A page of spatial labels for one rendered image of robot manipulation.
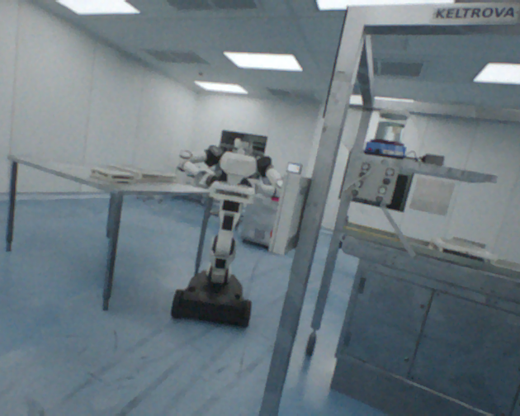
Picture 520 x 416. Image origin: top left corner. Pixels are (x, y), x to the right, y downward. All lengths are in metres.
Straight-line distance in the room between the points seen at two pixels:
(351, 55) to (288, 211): 0.52
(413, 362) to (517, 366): 0.44
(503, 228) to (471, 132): 1.94
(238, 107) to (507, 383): 7.24
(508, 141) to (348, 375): 6.07
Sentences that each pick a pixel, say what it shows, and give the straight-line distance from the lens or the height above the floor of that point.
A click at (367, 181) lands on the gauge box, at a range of 1.63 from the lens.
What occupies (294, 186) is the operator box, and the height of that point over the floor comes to 1.18.
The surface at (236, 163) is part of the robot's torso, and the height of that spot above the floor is 1.20.
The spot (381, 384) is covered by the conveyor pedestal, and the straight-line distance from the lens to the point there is 2.04.
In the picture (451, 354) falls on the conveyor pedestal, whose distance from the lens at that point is 1.94.
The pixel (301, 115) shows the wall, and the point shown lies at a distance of 7.35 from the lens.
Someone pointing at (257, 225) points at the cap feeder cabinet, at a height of 0.33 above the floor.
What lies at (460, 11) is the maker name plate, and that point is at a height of 1.73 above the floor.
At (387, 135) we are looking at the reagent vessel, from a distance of 1.72.
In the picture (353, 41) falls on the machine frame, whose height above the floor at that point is 1.65.
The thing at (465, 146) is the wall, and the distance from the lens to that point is 7.16.
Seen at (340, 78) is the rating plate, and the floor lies 1.54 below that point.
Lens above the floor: 1.22
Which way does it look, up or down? 8 degrees down
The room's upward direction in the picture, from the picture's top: 11 degrees clockwise
